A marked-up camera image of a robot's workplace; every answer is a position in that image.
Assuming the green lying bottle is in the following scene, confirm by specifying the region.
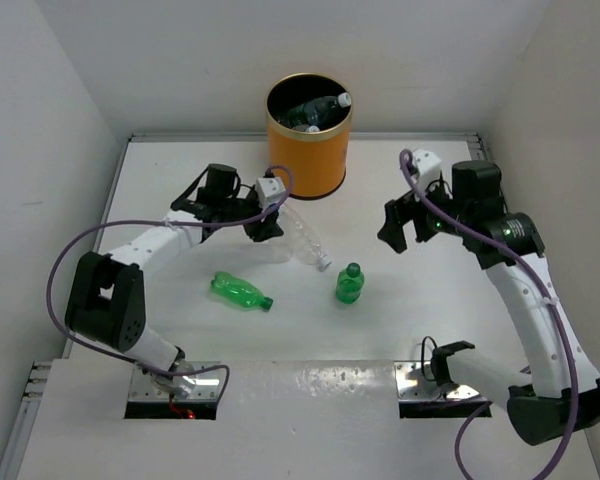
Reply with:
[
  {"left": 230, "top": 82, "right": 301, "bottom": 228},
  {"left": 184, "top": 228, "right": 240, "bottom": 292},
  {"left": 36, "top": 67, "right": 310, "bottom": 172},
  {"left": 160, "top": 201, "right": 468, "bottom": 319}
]
[{"left": 210, "top": 272, "right": 274, "bottom": 312}]

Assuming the clear bottle red-white label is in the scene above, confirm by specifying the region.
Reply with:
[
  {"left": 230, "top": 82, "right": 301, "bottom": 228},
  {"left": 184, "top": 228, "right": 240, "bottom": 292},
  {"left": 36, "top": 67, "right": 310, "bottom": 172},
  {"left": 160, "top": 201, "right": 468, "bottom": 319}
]
[{"left": 292, "top": 124, "right": 320, "bottom": 133}]

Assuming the orange cylindrical bin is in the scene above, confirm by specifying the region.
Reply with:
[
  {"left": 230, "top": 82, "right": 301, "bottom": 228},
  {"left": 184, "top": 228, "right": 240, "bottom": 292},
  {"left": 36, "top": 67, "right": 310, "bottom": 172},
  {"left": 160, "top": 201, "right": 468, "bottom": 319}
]
[{"left": 265, "top": 73, "right": 353, "bottom": 200}]

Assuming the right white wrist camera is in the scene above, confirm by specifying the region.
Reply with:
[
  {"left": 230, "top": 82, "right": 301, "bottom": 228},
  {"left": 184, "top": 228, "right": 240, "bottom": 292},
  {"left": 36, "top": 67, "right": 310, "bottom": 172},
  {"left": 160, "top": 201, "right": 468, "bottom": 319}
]
[{"left": 409, "top": 149, "right": 442, "bottom": 191}]

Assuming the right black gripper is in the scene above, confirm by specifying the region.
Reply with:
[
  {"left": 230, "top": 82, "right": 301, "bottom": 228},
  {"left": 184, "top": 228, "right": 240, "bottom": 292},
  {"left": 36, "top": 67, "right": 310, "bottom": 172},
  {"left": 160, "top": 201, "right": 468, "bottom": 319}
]
[{"left": 377, "top": 171, "right": 468, "bottom": 252}]

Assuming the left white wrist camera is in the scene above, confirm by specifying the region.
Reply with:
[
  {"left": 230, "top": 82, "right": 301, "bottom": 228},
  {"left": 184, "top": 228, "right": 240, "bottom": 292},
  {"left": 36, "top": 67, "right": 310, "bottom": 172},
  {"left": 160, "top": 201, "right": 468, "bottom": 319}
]
[{"left": 254, "top": 176, "right": 286, "bottom": 209}]

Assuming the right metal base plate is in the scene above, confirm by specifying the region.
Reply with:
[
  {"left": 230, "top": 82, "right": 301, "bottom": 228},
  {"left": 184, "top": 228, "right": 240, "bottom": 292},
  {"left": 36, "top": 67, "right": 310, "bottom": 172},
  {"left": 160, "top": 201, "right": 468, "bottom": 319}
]
[{"left": 394, "top": 360, "right": 484, "bottom": 403}]

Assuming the clear bottle white cap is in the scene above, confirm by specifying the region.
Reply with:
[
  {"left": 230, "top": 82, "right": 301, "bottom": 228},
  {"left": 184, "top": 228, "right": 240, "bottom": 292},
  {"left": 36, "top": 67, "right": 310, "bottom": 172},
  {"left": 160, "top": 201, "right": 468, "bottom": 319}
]
[{"left": 278, "top": 204, "right": 332, "bottom": 272}]

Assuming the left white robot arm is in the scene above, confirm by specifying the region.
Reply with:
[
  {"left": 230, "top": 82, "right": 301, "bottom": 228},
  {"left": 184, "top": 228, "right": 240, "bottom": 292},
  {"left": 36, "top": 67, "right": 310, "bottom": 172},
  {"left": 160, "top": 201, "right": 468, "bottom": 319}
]
[{"left": 64, "top": 164, "right": 291, "bottom": 392}]

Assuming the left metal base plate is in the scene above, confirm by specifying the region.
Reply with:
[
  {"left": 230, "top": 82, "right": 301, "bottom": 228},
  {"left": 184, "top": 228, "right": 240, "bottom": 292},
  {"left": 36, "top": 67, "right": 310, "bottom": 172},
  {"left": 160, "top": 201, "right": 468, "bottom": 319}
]
[{"left": 128, "top": 365, "right": 221, "bottom": 403}]

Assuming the clear bottle blue cap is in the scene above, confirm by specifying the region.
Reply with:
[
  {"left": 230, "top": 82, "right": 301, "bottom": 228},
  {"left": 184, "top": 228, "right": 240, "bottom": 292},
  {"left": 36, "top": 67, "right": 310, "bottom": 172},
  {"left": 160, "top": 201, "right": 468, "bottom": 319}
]
[{"left": 259, "top": 237, "right": 294, "bottom": 264}]

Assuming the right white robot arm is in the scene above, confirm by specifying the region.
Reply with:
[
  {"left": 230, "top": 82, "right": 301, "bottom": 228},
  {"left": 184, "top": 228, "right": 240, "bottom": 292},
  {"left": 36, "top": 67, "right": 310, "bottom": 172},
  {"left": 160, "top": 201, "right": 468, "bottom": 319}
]
[{"left": 377, "top": 150, "right": 600, "bottom": 446}]

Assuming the metal base plate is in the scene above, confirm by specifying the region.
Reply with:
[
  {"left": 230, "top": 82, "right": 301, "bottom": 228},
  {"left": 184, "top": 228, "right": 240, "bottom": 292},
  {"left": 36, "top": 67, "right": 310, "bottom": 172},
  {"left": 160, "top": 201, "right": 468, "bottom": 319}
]
[
  {"left": 394, "top": 360, "right": 484, "bottom": 403},
  {"left": 128, "top": 365, "right": 221, "bottom": 403}
]

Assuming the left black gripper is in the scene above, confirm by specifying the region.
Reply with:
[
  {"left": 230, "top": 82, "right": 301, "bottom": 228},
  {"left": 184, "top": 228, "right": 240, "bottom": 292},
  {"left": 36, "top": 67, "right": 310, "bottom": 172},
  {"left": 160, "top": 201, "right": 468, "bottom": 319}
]
[{"left": 219, "top": 187, "right": 283, "bottom": 241}]

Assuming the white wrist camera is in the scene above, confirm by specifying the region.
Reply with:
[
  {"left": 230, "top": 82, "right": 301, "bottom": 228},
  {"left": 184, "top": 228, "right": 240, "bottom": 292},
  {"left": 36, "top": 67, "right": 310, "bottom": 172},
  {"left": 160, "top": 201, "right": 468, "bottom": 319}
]
[
  {"left": 409, "top": 149, "right": 442, "bottom": 191},
  {"left": 254, "top": 176, "right": 286, "bottom": 209}
]

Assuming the small green bottle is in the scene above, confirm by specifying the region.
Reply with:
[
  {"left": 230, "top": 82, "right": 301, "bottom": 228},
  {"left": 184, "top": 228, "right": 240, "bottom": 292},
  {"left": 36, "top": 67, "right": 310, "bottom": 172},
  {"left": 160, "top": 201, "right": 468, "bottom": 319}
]
[{"left": 335, "top": 262, "right": 365, "bottom": 304}]

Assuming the clear bottle green label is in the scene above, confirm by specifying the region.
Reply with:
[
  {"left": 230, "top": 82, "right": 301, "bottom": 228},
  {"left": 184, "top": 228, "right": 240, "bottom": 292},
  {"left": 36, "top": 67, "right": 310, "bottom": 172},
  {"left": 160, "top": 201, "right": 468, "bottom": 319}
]
[{"left": 281, "top": 92, "right": 352, "bottom": 128}]

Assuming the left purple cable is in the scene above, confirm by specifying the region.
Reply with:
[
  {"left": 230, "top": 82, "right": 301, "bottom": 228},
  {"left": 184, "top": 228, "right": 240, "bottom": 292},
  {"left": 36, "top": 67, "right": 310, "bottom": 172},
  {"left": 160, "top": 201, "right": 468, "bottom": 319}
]
[{"left": 46, "top": 164, "right": 296, "bottom": 401}]

